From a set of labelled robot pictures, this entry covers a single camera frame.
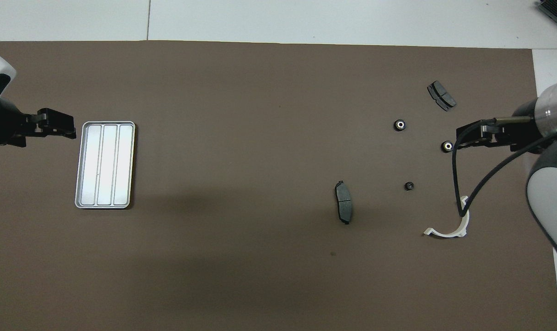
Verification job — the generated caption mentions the brown table mat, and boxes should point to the brown table mat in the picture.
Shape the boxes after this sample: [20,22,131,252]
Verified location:
[0,40,557,331]

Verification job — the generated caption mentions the dark grey brake pad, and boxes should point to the dark grey brake pad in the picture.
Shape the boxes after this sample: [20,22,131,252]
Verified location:
[334,180,354,225]
[426,80,457,112]

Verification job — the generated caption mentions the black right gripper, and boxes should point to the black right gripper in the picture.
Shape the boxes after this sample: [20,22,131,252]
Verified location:
[453,97,545,153]

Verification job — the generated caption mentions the silver metal tray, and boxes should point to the silver metal tray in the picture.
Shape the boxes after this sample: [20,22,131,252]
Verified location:
[75,121,136,210]

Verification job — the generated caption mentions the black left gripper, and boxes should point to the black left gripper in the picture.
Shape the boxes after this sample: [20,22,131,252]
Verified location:
[0,97,77,148]

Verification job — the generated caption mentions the white curved plastic bracket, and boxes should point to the white curved plastic bracket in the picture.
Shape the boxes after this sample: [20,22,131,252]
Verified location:
[423,195,471,239]

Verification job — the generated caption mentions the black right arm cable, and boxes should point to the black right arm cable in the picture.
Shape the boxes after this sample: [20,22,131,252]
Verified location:
[451,117,557,218]

